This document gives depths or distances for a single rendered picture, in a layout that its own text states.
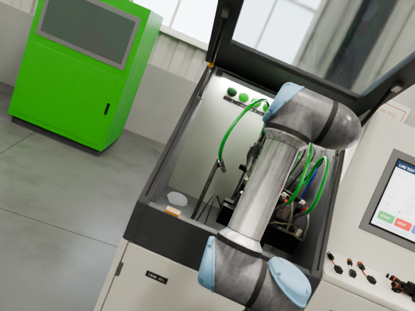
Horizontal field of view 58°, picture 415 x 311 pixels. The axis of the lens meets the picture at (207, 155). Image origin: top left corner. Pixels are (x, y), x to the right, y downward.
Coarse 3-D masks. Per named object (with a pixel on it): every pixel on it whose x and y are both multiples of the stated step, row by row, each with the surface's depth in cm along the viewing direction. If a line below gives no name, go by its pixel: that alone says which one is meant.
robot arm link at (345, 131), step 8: (344, 112) 88; (352, 112) 90; (336, 120) 87; (344, 120) 87; (352, 120) 88; (336, 128) 87; (344, 128) 87; (352, 128) 88; (360, 128) 91; (328, 136) 88; (336, 136) 88; (344, 136) 88; (352, 136) 89; (360, 136) 94; (320, 144) 91; (328, 144) 90; (336, 144) 90; (344, 144) 90; (352, 144) 92
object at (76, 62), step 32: (64, 0) 361; (96, 0) 360; (128, 0) 359; (32, 32) 371; (64, 32) 369; (96, 32) 367; (128, 32) 366; (32, 64) 379; (64, 64) 377; (96, 64) 376; (128, 64) 375; (32, 96) 387; (64, 96) 386; (96, 96) 384; (128, 96) 424; (32, 128) 401; (64, 128) 395; (96, 128) 393
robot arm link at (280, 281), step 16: (272, 272) 85; (288, 272) 86; (256, 288) 84; (272, 288) 84; (288, 288) 82; (304, 288) 84; (256, 304) 84; (272, 304) 83; (288, 304) 83; (304, 304) 85
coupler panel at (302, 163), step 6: (312, 144) 172; (306, 150) 174; (312, 150) 174; (318, 150) 174; (324, 150) 170; (300, 156) 175; (306, 156) 175; (318, 156) 174; (300, 162) 176; (312, 162) 175; (300, 168) 176; (294, 174) 177; (306, 174) 177; (288, 180) 178; (294, 186) 179
